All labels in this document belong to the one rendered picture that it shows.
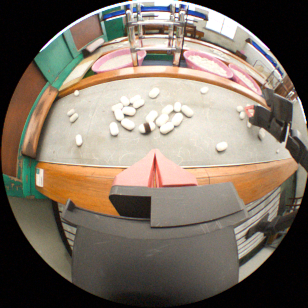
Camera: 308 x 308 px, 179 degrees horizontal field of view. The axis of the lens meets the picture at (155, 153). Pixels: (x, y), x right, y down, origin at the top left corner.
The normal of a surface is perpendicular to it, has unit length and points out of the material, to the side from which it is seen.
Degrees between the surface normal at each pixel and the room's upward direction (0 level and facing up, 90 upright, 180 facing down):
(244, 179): 0
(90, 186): 0
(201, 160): 0
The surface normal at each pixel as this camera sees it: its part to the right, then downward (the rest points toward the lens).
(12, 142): 1.00, 0.00
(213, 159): 0.00, -0.25
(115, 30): 0.07, 0.97
